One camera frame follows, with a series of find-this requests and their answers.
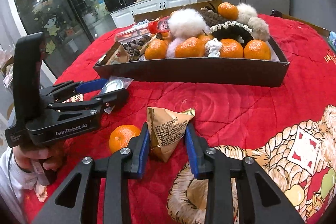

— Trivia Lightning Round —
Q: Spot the black white frilled scrunchie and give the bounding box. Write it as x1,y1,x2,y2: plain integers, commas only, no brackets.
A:
210,20,253,44

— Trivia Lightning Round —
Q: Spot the blue tissue pack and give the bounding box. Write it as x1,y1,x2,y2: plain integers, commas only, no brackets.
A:
328,31,336,51

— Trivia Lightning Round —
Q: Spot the tray mandarin middle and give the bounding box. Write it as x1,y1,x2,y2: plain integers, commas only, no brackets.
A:
145,39,168,60

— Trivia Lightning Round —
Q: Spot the glass sliding door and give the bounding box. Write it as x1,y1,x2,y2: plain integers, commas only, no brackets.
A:
14,0,116,77

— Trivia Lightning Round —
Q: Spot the tray mandarin far right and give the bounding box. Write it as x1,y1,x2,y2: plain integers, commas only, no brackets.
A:
244,39,271,60

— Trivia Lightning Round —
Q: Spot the beige fluffy pompom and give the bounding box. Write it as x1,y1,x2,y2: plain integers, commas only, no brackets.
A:
248,16,270,42

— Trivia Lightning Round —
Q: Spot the white kitchen cabinet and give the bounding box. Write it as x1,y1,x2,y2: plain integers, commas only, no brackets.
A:
110,0,197,28

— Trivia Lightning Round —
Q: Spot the mandarin orange cluster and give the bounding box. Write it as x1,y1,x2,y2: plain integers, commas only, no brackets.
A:
198,34,214,46

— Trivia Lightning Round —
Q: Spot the person's left hand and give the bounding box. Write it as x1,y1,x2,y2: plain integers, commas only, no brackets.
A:
13,141,64,172

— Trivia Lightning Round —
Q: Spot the clear plastic cable bag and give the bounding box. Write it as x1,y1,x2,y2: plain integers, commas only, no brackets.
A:
96,76,133,114

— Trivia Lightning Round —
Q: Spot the cream fluffy pompom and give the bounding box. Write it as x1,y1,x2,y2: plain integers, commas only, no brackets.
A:
236,3,257,24

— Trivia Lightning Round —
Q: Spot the brown knitted plush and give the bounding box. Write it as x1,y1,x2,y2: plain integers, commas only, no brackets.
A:
199,6,227,27

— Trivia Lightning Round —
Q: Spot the white fluffy pompom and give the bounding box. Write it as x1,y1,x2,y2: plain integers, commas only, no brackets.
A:
168,9,210,39

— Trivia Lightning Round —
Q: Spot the red quilted blanket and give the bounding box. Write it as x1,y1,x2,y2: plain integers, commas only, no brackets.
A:
22,13,336,224

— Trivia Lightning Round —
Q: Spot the white small figurine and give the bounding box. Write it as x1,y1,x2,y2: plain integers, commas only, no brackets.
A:
205,38,222,58

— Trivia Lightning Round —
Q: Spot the brown pyramid snack packet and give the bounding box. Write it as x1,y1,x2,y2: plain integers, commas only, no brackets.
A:
146,107,195,162

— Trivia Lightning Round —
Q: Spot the red cap water bottle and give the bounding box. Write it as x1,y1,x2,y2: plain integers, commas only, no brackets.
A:
115,16,170,43

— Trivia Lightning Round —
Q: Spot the dark cardboard tray box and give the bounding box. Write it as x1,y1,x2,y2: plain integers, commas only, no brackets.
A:
94,0,289,87

